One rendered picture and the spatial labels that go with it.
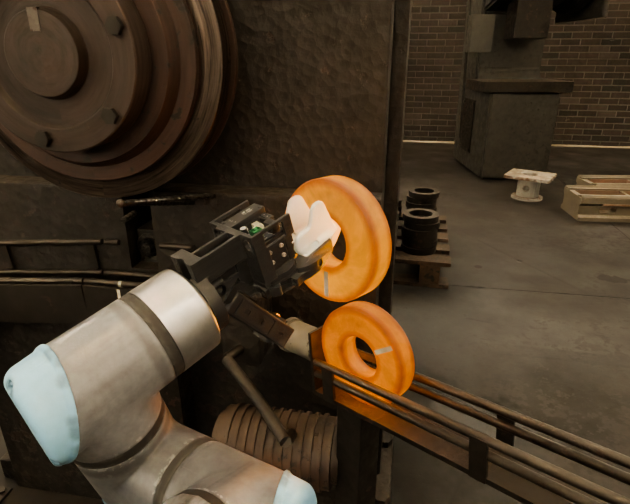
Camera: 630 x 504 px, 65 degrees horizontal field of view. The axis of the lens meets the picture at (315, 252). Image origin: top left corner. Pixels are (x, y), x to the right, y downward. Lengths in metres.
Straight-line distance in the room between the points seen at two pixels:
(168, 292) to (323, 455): 0.49
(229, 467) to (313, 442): 0.42
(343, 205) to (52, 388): 0.34
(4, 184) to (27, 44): 0.42
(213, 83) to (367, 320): 0.43
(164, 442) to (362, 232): 0.29
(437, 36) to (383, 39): 5.96
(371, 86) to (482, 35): 3.94
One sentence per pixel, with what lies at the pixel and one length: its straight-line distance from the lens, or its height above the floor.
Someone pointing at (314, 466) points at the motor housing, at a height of 0.49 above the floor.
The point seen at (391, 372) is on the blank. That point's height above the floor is 0.71.
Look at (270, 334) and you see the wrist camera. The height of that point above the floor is 0.83.
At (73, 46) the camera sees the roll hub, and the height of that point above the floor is 1.13.
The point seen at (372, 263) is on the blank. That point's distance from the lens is 0.55.
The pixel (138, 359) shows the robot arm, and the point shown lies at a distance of 0.44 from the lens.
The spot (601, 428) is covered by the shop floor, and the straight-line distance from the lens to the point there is 1.91.
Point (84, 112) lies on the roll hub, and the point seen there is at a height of 1.03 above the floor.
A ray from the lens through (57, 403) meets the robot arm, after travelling 0.43.
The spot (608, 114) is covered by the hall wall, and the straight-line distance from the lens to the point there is 7.33.
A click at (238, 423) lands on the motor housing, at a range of 0.90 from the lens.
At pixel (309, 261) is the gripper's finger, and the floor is 0.91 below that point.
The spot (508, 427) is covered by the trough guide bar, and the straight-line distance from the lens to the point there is 0.70.
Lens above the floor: 1.12
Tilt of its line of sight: 22 degrees down
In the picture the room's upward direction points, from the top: straight up
